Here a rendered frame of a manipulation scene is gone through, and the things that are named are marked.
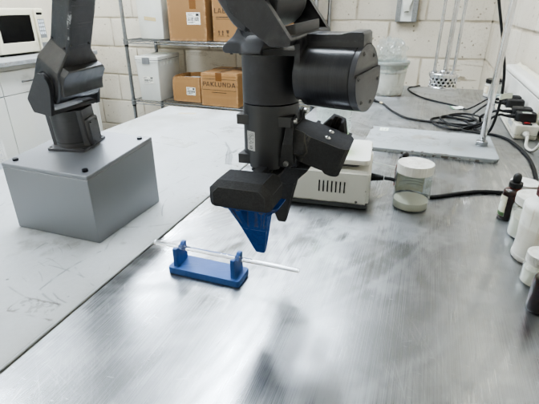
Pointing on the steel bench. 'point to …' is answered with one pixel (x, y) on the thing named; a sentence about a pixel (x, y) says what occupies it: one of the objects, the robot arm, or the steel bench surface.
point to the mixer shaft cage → (441, 78)
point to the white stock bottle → (527, 228)
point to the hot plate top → (359, 153)
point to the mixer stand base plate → (431, 143)
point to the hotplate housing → (337, 187)
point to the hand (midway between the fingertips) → (272, 208)
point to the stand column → (496, 73)
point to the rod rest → (208, 268)
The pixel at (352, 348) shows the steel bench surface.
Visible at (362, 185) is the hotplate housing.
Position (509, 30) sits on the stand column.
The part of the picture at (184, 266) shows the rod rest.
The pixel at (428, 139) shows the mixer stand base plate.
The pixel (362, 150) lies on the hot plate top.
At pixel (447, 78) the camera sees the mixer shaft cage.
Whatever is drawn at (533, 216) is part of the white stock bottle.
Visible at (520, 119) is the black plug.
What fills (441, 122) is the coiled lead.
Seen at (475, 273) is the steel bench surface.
